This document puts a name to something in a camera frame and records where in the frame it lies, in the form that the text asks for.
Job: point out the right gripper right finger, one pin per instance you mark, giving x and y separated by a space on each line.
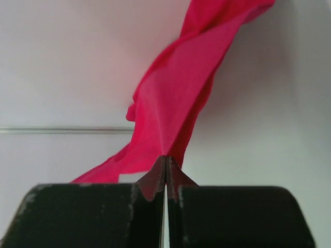
232 216

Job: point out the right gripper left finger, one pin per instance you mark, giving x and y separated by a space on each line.
92 214

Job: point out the magenta t shirt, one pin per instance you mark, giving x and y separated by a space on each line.
176 86

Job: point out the left side aluminium rail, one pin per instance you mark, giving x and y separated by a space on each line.
64 130

